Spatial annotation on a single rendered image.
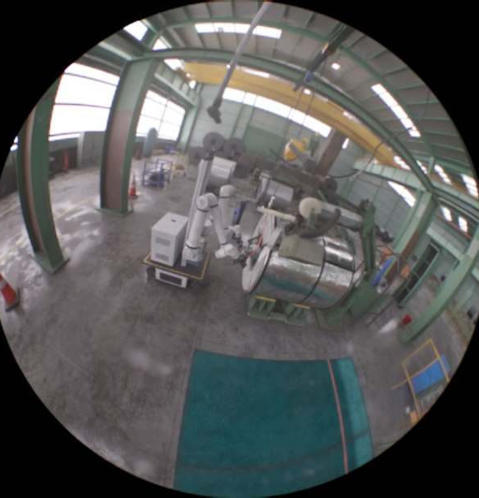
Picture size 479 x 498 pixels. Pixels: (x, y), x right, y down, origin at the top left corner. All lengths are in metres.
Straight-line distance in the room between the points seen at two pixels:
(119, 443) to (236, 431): 1.13
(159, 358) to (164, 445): 0.97
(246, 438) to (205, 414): 0.49
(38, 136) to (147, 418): 3.22
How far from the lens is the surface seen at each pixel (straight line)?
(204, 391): 1.94
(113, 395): 2.01
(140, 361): 2.01
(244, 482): 2.17
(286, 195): 7.04
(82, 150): 10.97
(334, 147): 1.06
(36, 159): 2.73
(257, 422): 2.07
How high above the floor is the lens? 1.91
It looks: 31 degrees down
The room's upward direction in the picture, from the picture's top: 21 degrees clockwise
